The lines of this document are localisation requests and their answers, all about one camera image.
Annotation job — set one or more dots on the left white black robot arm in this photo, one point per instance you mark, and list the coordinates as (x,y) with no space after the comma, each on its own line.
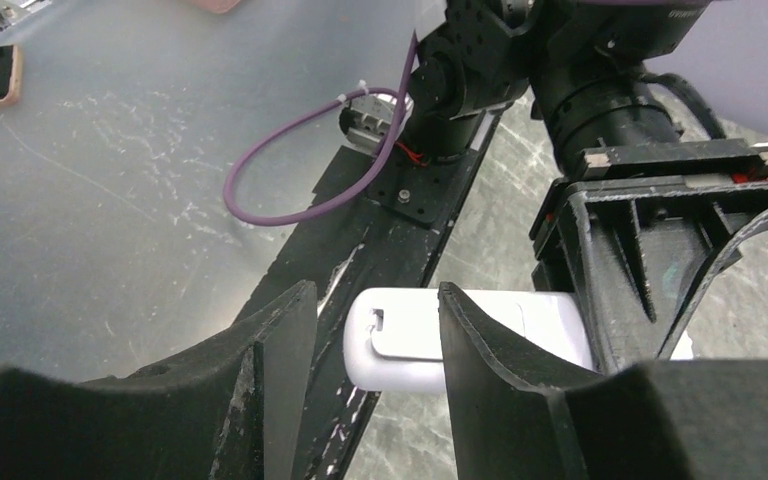
(583,61)

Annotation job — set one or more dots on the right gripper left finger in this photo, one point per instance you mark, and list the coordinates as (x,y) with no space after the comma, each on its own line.
(229,407)

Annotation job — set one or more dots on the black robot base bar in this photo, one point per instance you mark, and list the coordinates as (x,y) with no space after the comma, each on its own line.
(359,246)

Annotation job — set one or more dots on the pink perforated tray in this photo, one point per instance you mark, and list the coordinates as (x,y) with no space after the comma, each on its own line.
(216,6)

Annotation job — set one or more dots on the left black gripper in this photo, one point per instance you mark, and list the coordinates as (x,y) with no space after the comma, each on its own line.
(637,235)

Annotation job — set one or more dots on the white remote control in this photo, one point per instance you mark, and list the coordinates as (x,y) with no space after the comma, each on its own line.
(448,339)

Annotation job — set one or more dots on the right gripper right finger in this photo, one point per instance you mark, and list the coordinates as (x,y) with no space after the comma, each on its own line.
(699,419)

